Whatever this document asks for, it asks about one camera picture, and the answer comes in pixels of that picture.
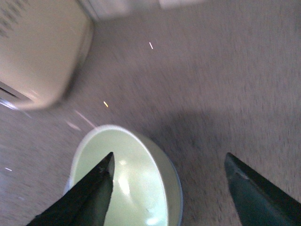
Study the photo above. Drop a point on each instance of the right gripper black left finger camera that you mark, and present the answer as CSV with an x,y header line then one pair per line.
x,y
86,203

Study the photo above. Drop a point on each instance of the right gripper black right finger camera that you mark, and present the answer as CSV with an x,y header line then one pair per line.
x,y
259,202

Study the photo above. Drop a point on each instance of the green plastic bowl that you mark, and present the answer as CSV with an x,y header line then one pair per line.
x,y
125,145

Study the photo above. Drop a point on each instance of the blue plastic bowl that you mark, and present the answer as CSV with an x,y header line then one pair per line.
x,y
145,194

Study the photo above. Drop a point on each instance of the cream two-slot toaster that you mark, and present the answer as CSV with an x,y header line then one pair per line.
x,y
42,43

